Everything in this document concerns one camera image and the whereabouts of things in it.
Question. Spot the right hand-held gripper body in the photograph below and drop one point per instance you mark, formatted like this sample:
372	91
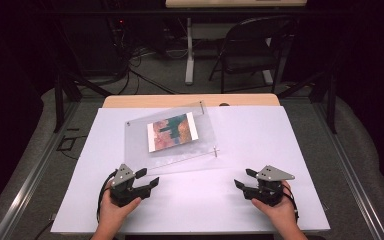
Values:
268	190

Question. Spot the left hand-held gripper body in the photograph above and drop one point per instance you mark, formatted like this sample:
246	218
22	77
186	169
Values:
123	190

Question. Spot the clear acrylic photo frame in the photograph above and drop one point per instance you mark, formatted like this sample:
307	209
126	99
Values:
136	150

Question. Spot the person's left hand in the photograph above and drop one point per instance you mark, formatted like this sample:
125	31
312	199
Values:
113	213

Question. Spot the person's right hand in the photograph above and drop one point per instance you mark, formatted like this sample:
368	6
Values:
280	213

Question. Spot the white board mat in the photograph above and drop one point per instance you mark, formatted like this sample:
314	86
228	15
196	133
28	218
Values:
213	200

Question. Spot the colourful painting print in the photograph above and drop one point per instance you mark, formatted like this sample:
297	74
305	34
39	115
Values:
173	131

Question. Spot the wooden table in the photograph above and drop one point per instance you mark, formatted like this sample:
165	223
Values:
180	100

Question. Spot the black metal stand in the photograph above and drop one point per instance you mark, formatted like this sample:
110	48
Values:
58	100
330	100

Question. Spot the black folding chair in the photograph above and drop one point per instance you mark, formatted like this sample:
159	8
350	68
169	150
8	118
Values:
246	63

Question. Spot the beige desk with white legs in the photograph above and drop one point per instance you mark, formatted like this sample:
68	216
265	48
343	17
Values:
189	50

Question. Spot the black computer tower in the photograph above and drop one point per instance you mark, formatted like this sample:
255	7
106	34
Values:
93	43

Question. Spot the aluminium floor rail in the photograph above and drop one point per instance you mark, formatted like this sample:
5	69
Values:
353	186
30	186

